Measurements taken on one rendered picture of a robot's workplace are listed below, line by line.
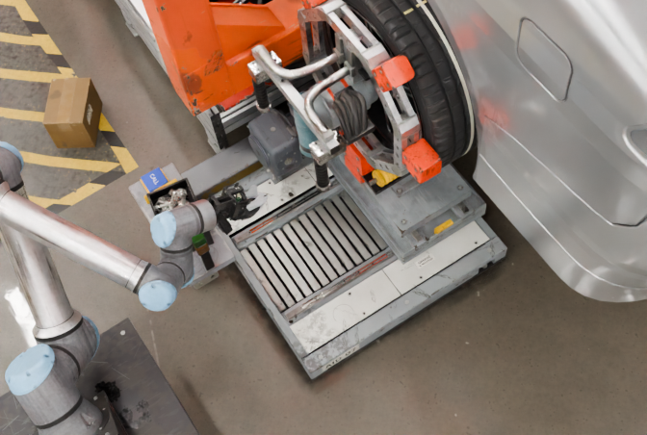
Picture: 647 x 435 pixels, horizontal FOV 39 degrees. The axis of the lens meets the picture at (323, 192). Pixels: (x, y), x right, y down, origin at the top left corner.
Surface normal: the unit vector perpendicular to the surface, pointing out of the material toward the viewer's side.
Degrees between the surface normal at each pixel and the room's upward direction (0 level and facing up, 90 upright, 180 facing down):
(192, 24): 90
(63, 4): 0
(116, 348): 0
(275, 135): 0
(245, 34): 90
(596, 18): 47
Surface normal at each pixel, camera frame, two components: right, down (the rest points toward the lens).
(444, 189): -0.07, -0.50
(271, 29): 0.54, 0.71
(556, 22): -0.84, 0.40
